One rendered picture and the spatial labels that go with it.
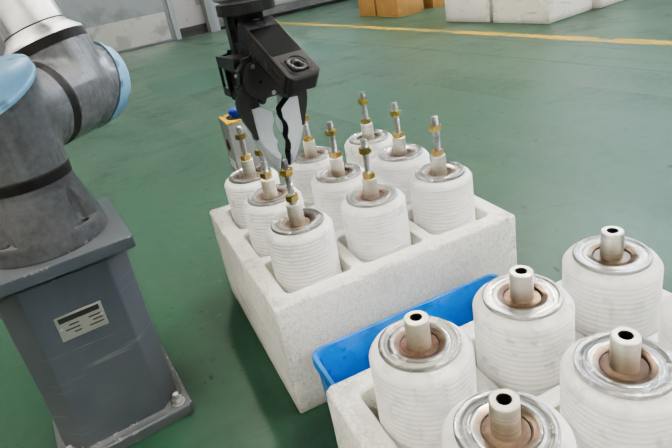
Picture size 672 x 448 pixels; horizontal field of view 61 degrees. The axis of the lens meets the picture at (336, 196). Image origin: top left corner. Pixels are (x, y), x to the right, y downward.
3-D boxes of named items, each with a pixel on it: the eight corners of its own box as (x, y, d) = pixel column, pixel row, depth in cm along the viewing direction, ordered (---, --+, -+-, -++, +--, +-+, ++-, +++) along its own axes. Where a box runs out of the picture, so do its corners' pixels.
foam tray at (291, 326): (300, 415, 80) (274, 311, 73) (231, 290, 113) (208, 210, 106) (520, 312, 92) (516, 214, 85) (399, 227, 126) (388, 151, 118)
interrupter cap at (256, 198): (294, 184, 93) (293, 180, 92) (296, 202, 86) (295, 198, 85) (248, 193, 92) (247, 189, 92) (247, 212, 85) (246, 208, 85)
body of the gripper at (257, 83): (274, 85, 78) (255, -5, 74) (304, 93, 71) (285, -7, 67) (224, 101, 75) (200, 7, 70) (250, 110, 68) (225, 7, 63)
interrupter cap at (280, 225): (277, 243, 75) (276, 238, 74) (266, 221, 81) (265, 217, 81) (331, 227, 76) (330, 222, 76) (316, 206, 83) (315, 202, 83)
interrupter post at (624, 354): (625, 383, 44) (627, 349, 43) (600, 365, 46) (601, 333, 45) (648, 370, 45) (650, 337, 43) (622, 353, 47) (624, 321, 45)
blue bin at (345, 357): (359, 478, 69) (343, 404, 64) (323, 419, 78) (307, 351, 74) (549, 377, 79) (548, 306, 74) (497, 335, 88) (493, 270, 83)
